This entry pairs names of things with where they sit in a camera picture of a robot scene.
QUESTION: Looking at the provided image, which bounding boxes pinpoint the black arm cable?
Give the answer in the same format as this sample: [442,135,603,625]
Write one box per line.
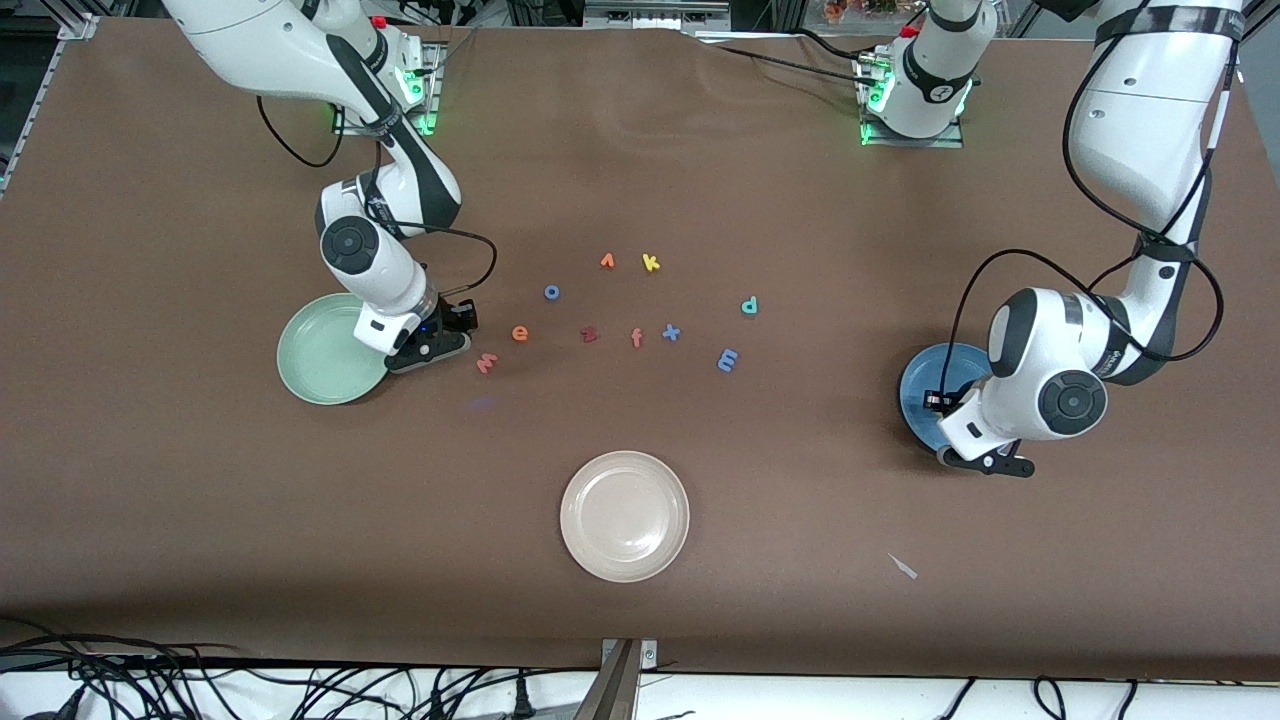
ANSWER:
[940,0,1226,401]
[255,95,498,301]

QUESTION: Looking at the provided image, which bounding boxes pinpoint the green plate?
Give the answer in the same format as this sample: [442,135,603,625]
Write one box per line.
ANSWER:
[276,292,393,406]

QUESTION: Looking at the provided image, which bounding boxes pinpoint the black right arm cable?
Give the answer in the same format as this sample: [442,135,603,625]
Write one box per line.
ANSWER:
[255,95,498,301]

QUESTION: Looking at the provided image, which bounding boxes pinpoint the brown table cover sheet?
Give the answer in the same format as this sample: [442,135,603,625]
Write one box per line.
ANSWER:
[0,20,1280,683]

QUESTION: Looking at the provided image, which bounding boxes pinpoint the black cable on table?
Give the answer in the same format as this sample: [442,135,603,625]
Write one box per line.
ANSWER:
[795,28,881,61]
[712,42,866,81]

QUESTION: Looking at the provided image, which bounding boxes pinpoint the tangled black cable bundle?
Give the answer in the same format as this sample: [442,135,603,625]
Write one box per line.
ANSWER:
[0,620,601,720]

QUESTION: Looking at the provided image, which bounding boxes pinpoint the grey metal box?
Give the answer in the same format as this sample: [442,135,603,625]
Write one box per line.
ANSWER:
[583,0,731,29]

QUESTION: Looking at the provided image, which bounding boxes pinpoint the dark metal bar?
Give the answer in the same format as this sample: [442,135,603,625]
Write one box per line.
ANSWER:
[573,640,641,720]

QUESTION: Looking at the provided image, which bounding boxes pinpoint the beige plate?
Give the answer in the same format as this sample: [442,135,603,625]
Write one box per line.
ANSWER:
[559,450,691,584]

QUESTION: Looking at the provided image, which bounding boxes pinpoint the orange cluttered items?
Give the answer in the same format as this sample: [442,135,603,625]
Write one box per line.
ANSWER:
[822,0,921,23]

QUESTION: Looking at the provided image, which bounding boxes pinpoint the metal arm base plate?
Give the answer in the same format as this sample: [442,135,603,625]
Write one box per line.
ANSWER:
[855,55,966,149]
[330,38,448,137]

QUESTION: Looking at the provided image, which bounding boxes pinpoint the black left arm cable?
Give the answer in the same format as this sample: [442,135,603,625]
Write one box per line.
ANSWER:
[940,0,1226,401]

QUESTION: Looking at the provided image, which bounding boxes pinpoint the blue plate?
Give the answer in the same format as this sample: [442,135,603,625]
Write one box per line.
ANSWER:
[898,342,998,453]

